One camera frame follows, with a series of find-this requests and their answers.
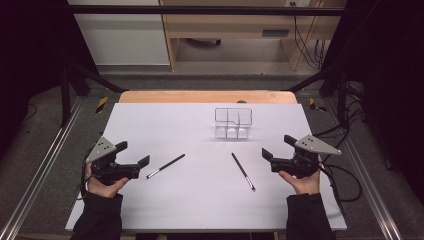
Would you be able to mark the person's right hand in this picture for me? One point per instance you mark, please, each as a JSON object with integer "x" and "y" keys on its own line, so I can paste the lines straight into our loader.
{"x": 306, "y": 186}

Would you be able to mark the black metal frame stand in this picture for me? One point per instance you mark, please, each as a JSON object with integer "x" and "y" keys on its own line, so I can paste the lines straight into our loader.
{"x": 341, "y": 96}
{"x": 65, "y": 100}

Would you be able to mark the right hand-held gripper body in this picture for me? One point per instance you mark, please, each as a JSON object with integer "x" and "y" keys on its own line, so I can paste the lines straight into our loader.
{"x": 305, "y": 163}

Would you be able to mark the wooden table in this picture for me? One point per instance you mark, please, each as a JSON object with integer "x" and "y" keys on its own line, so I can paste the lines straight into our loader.
{"x": 186, "y": 96}

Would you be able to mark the black horizontal frame bar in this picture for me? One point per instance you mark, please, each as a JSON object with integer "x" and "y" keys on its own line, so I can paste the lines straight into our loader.
{"x": 200, "y": 10}

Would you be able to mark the yellow clamp left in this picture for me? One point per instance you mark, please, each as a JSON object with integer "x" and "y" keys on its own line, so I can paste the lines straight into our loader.
{"x": 102, "y": 104}

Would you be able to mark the aluminium rail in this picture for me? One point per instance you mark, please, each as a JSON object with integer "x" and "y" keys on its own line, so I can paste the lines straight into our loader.
{"x": 43, "y": 166}
{"x": 366, "y": 173}

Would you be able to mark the light wooden desk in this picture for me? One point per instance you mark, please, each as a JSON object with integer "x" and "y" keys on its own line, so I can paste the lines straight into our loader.
{"x": 233, "y": 25}

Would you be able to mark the white cabinet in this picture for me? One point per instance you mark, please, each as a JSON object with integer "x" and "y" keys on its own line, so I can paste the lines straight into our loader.
{"x": 123, "y": 36}

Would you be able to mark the yellow clamp right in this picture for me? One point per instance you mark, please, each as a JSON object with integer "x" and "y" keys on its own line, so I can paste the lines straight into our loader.
{"x": 313, "y": 105}

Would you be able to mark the person's left hand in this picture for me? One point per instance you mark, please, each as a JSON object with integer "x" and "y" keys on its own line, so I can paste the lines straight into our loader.
{"x": 105, "y": 190}

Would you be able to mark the clear acrylic organizer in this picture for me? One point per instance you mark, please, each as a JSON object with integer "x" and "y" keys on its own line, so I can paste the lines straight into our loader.
{"x": 233, "y": 130}

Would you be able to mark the white table mat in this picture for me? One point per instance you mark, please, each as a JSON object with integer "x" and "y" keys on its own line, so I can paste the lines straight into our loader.
{"x": 200, "y": 200}

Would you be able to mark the black curtain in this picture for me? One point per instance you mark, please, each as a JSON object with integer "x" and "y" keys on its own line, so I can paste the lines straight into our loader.
{"x": 390, "y": 83}
{"x": 30, "y": 66}

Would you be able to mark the grey desk label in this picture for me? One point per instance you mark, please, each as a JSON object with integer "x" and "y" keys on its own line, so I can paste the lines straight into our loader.
{"x": 275, "y": 33}

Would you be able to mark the yellow clamp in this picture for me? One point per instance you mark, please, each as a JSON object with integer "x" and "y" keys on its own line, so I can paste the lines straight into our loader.
{"x": 102, "y": 104}
{"x": 313, "y": 105}

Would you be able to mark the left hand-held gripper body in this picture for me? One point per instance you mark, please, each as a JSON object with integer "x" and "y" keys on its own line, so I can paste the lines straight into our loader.
{"x": 101, "y": 151}

